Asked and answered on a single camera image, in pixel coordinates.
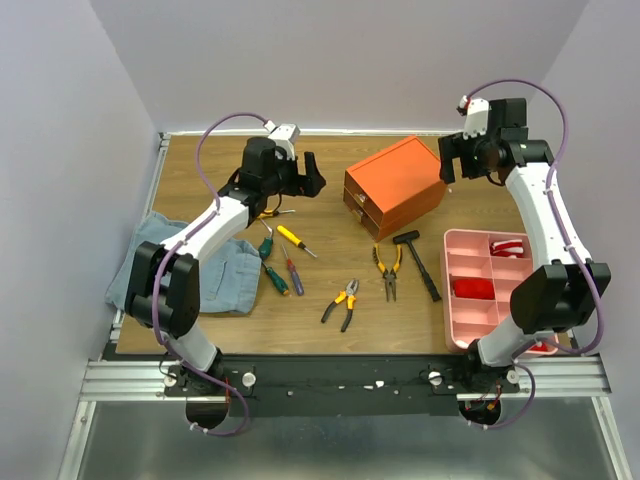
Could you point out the blue denim cloth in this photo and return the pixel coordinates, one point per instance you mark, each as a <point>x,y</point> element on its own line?
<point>228,279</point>

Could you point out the yellow long nose pliers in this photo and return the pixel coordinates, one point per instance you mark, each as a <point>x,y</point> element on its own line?
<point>389,274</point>

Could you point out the red cloth near tray front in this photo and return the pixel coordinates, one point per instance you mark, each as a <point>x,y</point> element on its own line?
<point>541,349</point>

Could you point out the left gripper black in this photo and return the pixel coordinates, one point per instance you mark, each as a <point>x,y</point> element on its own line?
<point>307,184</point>

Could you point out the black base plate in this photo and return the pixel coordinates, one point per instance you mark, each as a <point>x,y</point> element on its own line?
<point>344,384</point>

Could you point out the clear top drawer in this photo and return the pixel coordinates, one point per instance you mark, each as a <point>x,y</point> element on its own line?
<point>355,196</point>

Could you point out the red cloth in tray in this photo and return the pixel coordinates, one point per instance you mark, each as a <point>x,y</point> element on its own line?
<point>473,288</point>

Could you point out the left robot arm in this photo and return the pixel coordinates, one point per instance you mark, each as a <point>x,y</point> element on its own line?
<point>163,292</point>

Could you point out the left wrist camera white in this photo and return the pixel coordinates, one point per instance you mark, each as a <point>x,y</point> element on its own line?
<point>284,136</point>

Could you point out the orange drawer cabinet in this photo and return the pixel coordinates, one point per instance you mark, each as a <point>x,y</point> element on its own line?
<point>403,181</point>

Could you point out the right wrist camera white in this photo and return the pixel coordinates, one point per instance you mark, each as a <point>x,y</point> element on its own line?
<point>476,114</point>

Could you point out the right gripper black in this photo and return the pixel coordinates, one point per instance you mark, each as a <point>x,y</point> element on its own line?
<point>455,156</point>

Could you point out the aluminium rail frame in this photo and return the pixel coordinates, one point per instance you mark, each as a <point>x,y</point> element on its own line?
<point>140,381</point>

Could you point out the black rubber mallet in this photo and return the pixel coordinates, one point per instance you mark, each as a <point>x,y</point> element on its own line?
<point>407,239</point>

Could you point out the yellow screwdriver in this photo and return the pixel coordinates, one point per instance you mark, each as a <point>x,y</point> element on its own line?
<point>295,240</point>
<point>272,213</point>

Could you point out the orange combination pliers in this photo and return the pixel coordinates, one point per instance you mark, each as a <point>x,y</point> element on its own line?
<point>348,296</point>

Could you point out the pink compartment tray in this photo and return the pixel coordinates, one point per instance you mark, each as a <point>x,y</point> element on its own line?
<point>480,270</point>

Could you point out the green orange screwdriver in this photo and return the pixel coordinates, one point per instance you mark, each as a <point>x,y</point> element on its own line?
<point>277,281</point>

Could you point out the red blue screwdriver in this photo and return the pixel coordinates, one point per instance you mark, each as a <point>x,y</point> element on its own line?
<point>297,283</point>

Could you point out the clear bottom drawer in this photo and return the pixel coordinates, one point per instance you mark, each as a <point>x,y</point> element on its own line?
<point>366,222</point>

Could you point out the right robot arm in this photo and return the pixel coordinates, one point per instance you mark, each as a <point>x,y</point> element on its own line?
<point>566,284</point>

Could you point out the red white striped cloth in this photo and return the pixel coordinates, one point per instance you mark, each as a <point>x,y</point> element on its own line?
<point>512,248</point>

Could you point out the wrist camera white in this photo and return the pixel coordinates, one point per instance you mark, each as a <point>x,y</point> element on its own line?
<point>284,136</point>
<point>476,114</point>

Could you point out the clear drawer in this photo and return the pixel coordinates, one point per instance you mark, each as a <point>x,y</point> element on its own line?
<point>355,196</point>
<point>366,222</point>

